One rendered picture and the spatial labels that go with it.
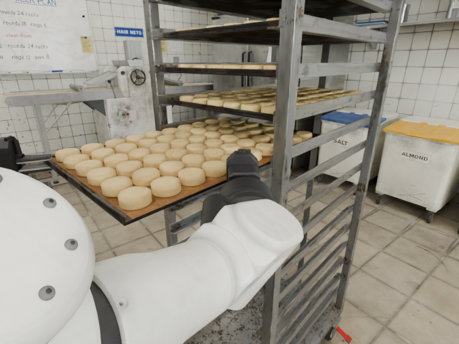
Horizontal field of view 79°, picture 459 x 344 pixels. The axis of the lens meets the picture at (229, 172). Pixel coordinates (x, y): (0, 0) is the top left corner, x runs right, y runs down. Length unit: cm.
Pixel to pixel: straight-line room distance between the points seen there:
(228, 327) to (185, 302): 123
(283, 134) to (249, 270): 38
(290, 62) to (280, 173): 22
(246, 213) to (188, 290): 10
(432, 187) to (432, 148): 32
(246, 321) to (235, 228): 121
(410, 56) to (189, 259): 326
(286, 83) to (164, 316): 47
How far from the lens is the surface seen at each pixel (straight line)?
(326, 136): 82
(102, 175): 55
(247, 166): 46
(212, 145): 69
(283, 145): 58
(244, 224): 25
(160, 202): 46
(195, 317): 20
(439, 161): 266
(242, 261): 24
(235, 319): 145
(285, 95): 56
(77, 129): 436
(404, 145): 271
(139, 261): 18
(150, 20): 89
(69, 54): 427
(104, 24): 442
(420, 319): 192
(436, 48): 331
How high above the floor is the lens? 125
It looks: 22 degrees down
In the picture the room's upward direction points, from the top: straight up
